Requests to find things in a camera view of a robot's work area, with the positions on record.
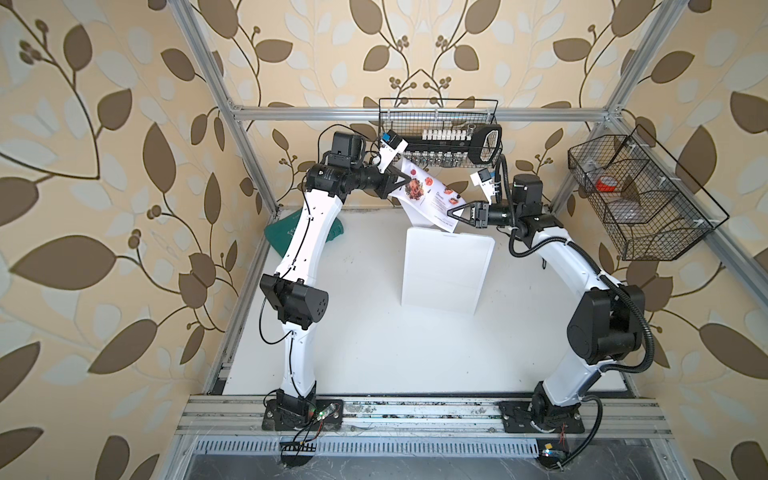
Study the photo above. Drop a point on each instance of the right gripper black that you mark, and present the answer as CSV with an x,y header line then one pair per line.
x,y
483,206

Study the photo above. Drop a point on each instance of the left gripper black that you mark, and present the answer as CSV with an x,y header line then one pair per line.
x,y
382,189

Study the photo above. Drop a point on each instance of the printed paper restaurant menu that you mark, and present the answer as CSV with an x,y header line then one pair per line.
x,y
426,200

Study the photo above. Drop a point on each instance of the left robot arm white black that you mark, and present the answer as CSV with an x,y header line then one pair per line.
x,y
291,290

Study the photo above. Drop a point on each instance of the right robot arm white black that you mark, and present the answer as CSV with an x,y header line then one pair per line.
x,y
607,331

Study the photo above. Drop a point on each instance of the white narrow menu rack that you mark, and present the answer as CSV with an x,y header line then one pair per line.
x,y
445,271

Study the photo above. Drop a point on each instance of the green plastic tool case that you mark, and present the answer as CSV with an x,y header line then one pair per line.
x,y
279,234

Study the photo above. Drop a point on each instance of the red item in basket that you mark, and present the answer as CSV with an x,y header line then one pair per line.
x,y
606,184

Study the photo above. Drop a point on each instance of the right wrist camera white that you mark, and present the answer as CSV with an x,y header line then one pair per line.
x,y
488,183

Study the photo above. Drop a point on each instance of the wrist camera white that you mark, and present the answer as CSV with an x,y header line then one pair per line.
x,y
488,183
390,147

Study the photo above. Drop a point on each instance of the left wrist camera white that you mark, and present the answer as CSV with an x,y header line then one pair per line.
x,y
390,147

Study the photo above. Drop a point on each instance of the black wire basket back wall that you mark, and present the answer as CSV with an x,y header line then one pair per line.
x,y
408,116

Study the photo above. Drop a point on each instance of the black wire basket wall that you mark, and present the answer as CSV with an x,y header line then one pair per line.
x,y
660,209
408,116

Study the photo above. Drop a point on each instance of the aluminium frame bars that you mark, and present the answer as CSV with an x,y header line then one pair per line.
x,y
234,115

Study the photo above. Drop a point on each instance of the black wire basket right wall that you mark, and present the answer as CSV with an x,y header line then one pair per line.
x,y
660,209

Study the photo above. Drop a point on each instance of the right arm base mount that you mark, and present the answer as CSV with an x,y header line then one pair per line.
x,y
540,415

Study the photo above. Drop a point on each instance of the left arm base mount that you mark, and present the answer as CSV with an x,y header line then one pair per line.
x,y
286,413

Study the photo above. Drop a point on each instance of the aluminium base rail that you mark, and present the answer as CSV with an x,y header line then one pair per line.
x,y
410,426

